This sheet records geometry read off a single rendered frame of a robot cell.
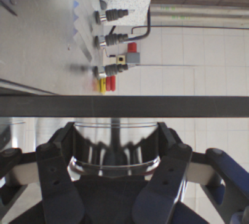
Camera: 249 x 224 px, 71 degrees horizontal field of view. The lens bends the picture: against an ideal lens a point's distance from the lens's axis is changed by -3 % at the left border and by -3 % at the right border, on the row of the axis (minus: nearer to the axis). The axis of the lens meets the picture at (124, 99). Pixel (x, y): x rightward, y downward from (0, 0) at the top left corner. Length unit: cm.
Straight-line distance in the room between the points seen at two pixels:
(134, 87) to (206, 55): 75
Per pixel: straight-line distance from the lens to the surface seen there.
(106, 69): 33
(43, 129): 28
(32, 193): 45
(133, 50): 162
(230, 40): 205
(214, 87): 185
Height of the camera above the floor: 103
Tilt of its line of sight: 4 degrees down
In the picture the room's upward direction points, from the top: 180 degrees counter-clockwise
